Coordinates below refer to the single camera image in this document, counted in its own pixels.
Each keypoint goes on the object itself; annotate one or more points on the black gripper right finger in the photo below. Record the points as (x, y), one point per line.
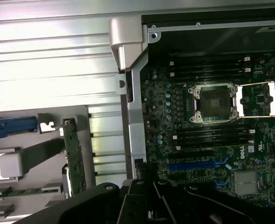
(198, 205)

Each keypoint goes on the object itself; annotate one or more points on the hard disk in blue caddy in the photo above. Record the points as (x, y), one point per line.
(9, 128)

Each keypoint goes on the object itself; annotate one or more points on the silver chipset heat sink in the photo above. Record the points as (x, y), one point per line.
(244, 182)

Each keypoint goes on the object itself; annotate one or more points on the silver socket cover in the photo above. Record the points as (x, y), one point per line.
(273, 100)

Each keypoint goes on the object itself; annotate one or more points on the grey parts rack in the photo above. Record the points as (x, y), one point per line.
(46, 177)

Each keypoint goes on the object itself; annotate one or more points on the green RAM stick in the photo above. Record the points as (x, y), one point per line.
(16, 193)

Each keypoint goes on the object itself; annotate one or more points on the CPU socket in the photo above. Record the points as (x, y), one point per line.
(213, 102)

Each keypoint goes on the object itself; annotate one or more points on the open black PC case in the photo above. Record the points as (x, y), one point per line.
(137, 116)

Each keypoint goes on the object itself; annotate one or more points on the blue expansion slot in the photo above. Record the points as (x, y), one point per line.
(193, 166)

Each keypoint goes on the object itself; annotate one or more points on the green Dell motherboard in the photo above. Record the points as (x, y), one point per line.
(263, 144)

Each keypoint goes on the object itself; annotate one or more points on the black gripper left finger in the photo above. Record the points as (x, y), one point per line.
(105, 205)

